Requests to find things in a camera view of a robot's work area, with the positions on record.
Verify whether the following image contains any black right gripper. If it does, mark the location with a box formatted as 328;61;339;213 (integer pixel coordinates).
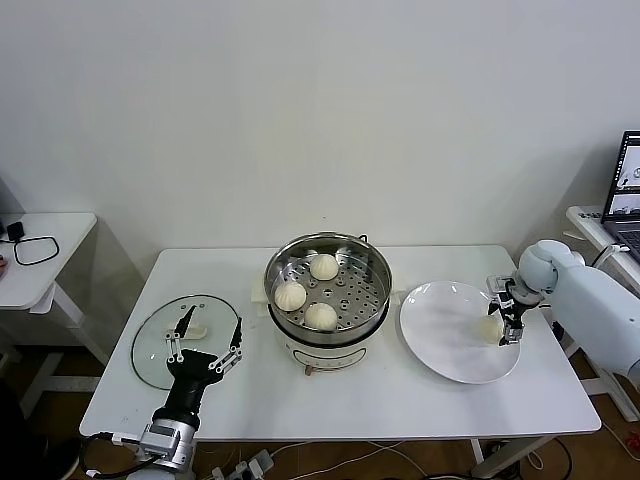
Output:
490;292;529;347

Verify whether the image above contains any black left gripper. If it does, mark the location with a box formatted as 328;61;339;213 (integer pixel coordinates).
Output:
152;303;246;426

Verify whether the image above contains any white steamed baozi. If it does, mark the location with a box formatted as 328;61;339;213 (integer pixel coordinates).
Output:
273;282;307;312
477;314;504;346
303;301;338;331
308;252;340;281

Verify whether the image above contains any round glass pot lid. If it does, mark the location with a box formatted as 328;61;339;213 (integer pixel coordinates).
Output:
130;293;242;390

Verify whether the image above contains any perforated steel steamer basket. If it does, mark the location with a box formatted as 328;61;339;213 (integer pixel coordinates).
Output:
263;231;392;347

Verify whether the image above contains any white round plate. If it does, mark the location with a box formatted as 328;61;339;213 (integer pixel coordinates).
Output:
398;280;521;385

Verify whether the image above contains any white electric cooker base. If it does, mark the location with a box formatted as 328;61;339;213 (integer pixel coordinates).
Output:
248;274;406;377

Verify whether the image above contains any white side table with laptop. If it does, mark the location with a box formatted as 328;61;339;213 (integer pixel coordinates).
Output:
564;204;640;421

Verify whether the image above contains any white floor power strip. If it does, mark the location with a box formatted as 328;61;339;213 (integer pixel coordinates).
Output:
209;448;275;480

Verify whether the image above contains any dark grey open laptop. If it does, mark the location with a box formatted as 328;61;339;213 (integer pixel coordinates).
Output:
599;130;640;265

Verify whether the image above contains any black chair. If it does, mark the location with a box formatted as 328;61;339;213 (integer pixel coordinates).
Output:
0;384;81;480

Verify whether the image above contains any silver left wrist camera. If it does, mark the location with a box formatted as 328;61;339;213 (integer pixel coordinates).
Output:
139;424;180;457

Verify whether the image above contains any white laptop cable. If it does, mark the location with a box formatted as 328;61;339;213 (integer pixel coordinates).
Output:
592;243;629;269

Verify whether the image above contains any black floor cable bundle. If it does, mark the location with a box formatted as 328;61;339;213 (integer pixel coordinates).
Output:
469;438;572;480

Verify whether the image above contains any white main table frame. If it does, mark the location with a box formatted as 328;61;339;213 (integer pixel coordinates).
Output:
468;435;566;480

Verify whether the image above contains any black left camera cable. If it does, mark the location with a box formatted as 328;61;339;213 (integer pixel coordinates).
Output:
82;432;144;476

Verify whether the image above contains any white side table with cable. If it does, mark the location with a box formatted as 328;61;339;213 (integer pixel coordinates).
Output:
0;213;109;421

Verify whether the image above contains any black looped cable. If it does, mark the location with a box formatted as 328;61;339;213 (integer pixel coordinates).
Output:
12;236;59;266

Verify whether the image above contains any white floor cable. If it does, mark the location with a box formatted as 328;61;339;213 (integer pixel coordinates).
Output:
269;439;436;480

